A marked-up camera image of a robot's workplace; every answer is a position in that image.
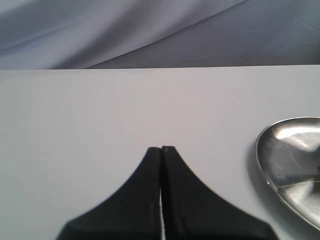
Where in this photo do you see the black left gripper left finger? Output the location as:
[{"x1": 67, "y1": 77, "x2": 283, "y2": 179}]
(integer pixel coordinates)
[{"x1": 57, "y1": 147, "x2": 162, "y2": 240}]

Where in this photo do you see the grey backdrop cloth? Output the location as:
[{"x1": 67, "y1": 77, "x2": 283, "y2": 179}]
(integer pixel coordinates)
[{"x1": 0, "y1": 0, "x2": 320, "y2": 70}]

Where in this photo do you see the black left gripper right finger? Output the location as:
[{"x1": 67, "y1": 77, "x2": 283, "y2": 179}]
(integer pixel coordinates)
[{"x1": 161, "y1": 146, "x2": 278, "y2": 240}]

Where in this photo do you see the round stainless steel plate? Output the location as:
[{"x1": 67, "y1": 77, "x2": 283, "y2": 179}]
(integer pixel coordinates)
[{"x1": 254, "y1": 116, "x2": 320, "y2": 230}]

